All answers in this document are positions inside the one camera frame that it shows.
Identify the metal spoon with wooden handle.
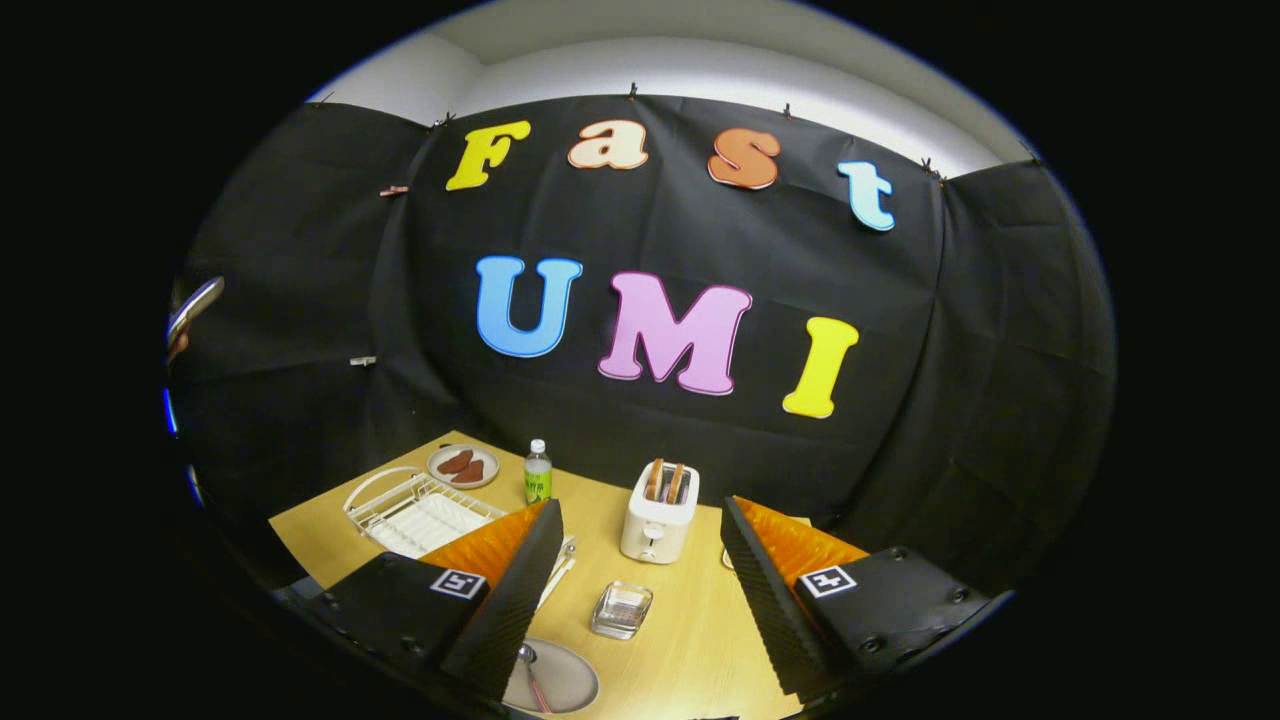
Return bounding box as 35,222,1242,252
516,642,554,716

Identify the small beige oval dish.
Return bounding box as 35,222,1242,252
426,443,502,491

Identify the grey flat device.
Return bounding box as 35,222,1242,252
167,276,227,346

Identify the white divided tray with beans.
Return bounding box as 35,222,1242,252
720,515,814,572

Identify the metal wire basket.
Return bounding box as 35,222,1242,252
589,580,655,642

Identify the white toaster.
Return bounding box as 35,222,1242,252
619,460,702,567

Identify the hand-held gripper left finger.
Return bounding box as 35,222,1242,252
305,498,566,706

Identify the white wire dish rack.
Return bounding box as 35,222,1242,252
342,465,579,612

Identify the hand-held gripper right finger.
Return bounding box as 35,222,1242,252
720,495,991,701

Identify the beige round plate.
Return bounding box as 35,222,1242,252
500,637,602,717

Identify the green label drink bottle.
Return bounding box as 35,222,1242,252
523,438,554,506

